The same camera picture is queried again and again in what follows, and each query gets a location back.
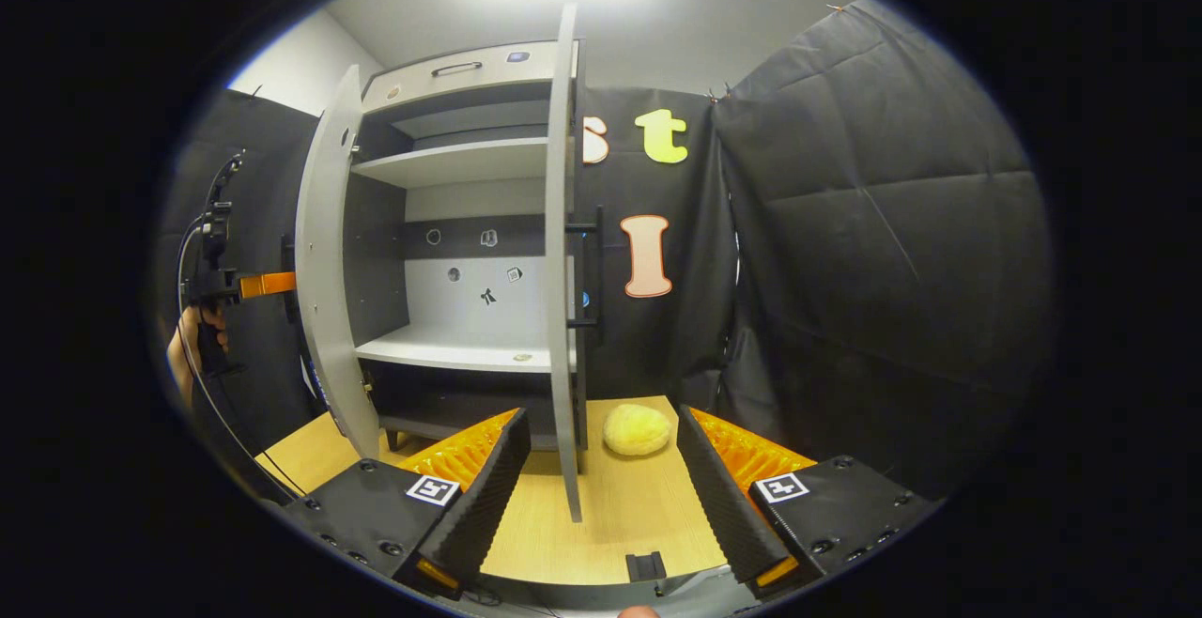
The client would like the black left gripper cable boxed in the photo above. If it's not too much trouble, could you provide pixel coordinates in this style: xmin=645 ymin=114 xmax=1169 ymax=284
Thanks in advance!
xmin=177 ymin=219 xmax=306 ymax=499

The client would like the black backdrop cloth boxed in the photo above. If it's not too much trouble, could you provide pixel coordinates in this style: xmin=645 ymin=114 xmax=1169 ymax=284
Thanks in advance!
xmin=155 ymin=0 xmax=1057 ymax=506

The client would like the grey double-door shoe cabinet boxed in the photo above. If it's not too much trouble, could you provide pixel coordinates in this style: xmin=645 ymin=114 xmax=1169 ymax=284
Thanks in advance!
xmin=295 ymin=3 xmax=604 ymax=523

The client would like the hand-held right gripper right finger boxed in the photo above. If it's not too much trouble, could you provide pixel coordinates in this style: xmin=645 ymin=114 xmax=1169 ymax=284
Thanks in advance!
xmin=676 ymin=404 xmax=940 ymax=600

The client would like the yellow sponge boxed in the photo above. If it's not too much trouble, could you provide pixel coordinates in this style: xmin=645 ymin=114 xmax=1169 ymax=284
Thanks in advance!
xmin=603 ymin=402 xmax=672 ymax=456

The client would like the grey shoe cabinet door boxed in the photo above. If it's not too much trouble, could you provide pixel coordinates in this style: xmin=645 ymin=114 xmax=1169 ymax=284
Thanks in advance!
xmin=280 ymin=64 xmax=381 ymax=461
xmin=545 ymin=3 xmax=604 ymax=523

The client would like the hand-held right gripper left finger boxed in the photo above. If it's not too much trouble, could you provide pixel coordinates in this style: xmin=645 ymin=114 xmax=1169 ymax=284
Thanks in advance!
xmin=282 ymin=407 xmax=532 ymax=600

